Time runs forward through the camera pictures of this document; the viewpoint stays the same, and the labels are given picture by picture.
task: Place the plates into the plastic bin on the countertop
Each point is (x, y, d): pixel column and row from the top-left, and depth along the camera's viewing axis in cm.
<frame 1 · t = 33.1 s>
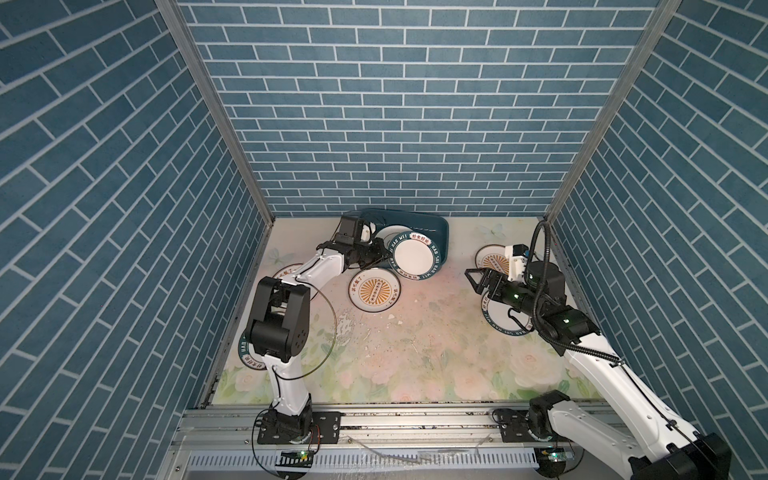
left hand: (393, 253, 93), fingers closed
right hand: (474, 272, 76), fingers open
teal plastic bin: (432, 224, 118), point 4 cm above the table
front green rim text plate: (415, 255, 98), point 11 cm above the table
middle orange sunburst plate: (374, 290, 101), on the table
right green rim text plate: (507, 316, 68), point 26 cm above the table

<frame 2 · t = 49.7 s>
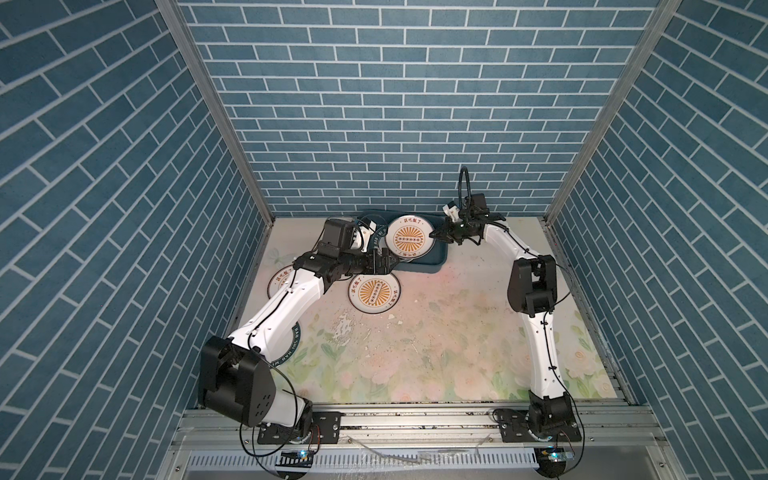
left hand: (387, 259, 80), fingers open
right hand: (430, 232, 103), fingers closed
right orange sunburst plate: (408, 237, 106), point 9 cm above the table
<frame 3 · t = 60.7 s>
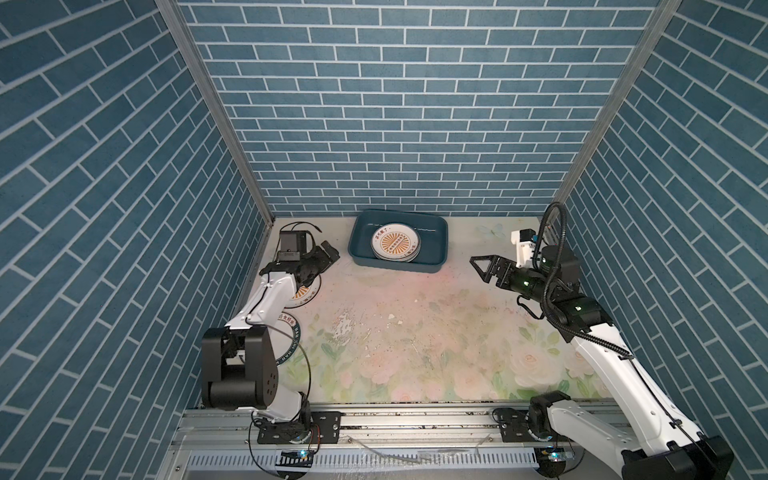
left hand: (330, 257, 90), fingers open
right hand: (478, 260, 73), fingers open
middle orange sunburst plate: (396, 242, 110), point 5 cm above the table
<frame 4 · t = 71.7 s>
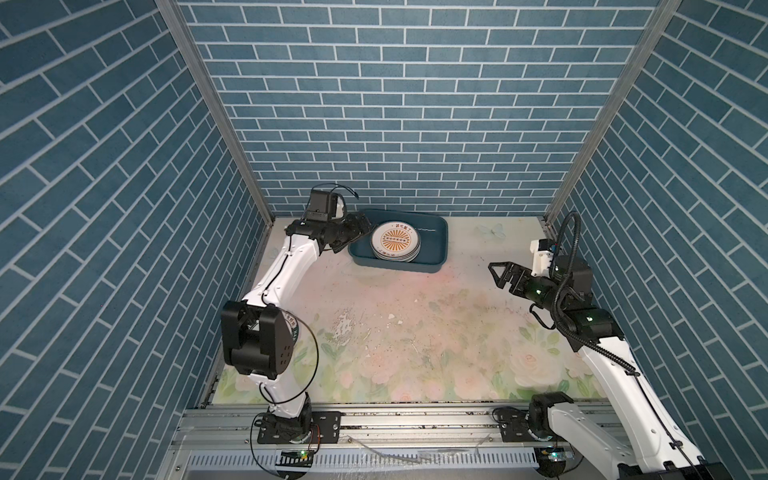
left hand: (364, 229, 86), fingers open
right hand: (500, 266, 75), fingers open
left orange sunburst plate: (397, 241, 110), point 5 cm above the table
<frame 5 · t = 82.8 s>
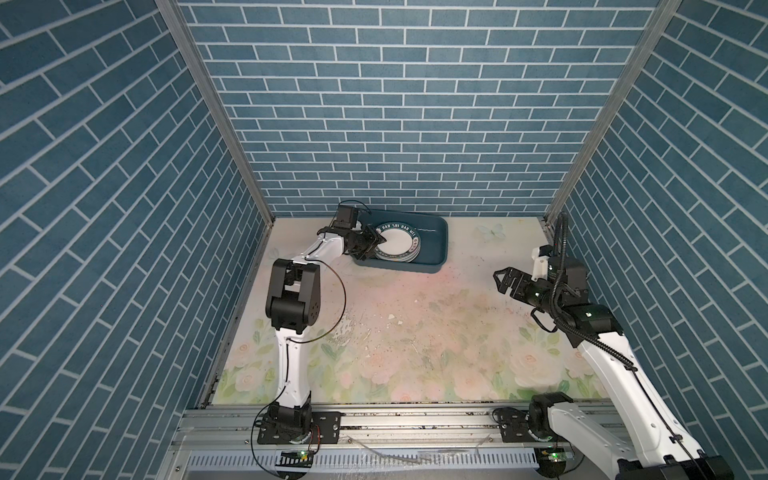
left hand: (383, 241, 101), fingers open
right hand: (506, 274, 77), fingers open
left green rim text plate: (402, 243, 108), point 6 cm above the table
